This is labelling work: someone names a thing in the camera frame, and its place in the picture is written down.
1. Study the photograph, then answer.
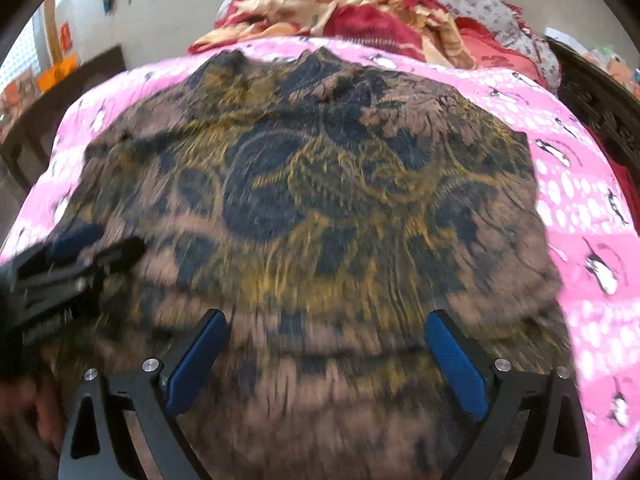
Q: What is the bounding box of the brown floral batik shirt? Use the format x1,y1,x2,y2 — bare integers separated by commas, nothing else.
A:
50,46,576,480

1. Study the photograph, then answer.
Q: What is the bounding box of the window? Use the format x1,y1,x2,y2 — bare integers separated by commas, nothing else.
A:
0,5,56,91

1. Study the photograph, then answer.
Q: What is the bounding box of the red orange floral blanket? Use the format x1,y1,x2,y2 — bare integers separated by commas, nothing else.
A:
187,0,531,68

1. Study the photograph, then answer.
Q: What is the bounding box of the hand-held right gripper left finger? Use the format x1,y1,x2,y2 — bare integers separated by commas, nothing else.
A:
59,308,228,480

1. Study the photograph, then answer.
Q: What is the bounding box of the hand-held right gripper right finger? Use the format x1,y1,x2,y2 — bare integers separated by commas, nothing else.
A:
424,310,593,480

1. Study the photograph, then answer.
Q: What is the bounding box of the dark wooden table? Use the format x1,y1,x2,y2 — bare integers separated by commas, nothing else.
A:
0,45,126,191

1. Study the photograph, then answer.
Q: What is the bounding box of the dark carved wooden headboard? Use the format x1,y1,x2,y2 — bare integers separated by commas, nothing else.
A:
547,37,640,171

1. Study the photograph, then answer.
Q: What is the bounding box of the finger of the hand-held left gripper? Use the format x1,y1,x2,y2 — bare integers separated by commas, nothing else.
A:
12,223,106,281
92,237,147,273

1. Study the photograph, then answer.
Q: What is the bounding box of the pink penguin print blanket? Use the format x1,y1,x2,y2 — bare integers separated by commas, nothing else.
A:
0,35,640,480

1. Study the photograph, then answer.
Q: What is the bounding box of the person's left hand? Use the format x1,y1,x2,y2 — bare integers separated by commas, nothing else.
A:
0,375,66,461

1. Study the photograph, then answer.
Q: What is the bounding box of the orange box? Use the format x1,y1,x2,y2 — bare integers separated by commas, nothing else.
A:
37,52,81,93

